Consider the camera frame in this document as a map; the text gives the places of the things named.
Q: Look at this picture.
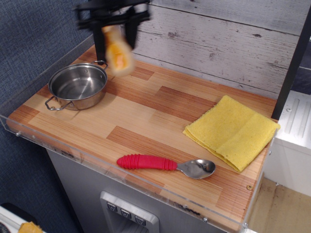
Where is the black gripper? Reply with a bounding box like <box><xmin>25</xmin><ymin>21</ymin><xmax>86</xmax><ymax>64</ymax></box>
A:
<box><xmin>73</xmin><ymin>0</ymin><xmax>151</xmax><ymax>61</ymax></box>

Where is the toy bread loaf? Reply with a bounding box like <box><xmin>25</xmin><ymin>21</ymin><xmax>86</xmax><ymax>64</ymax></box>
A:
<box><xmin>102</xmin><ymin>26</ymin><xmax>135</xmax><ymax>77</ymax></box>

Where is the yellow folded cloth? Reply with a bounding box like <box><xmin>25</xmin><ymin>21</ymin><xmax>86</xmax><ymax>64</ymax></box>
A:
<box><xmin>183</xmin><ymin>96</ymin><xmax>280</xmax><ymax>172</ymax></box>

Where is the small steel pot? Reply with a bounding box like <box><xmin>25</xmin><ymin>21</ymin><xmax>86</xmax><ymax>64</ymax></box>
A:
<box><xmin>45</xmin><ymin>61</ymin><xmax>108</xmax><ymax>111</ymax></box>

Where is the clear acrylic table guard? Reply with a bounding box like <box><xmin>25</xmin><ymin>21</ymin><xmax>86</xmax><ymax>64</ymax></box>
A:
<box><xmin>0</xmin><ymin>35</ymin><xmax>276</xmax><ymax>233</ymax></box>

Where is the grey toy fridge cabinet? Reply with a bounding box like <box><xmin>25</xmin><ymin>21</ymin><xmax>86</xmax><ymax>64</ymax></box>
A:
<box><xmin>48</xmin><ymin>150</ymin><xmax>224</xmax><ymax>233</ymax></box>

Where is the orange yellow object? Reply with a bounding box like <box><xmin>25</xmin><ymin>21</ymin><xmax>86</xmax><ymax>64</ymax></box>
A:
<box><xmin>18</xmin><ymin>222</ymin><xmax>43</xmax><ymax>233</ymax></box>

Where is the white shelf unit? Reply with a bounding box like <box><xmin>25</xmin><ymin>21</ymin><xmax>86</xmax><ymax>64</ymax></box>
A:
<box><xmin>264</xmin><ymin>91</ymin><xmax>311</xmax><ymax>196</ymax></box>

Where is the black left frame post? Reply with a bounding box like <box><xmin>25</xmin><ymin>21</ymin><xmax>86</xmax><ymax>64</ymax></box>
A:
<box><xmin>90</xmin><ymin>0</ymin><xmax>111</xmax><ymax>65</ymax></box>

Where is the black frame post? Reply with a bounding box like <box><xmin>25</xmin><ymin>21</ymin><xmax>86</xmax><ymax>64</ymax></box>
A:
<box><xmin>271</xmin><ymin>8</ymin><xmax>311</xmax><ymax>120</ymax></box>
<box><xmin>90</xmin><ymin>0</ymin><xmax>111</xmax><ymax>65</ymax></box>

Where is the red handled metal spoon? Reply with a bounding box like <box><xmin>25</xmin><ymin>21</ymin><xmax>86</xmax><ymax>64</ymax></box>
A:
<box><xmin>117</xmin><ymin>154</ymin><xmax>216</xmax><ymax>180</ymax></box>

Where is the black right frame post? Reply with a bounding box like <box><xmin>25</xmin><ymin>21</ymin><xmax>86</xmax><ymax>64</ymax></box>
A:
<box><xmin>271</xmin><ymin>8</ymin><xmax>311</xmax><ymax>120</ymax></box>

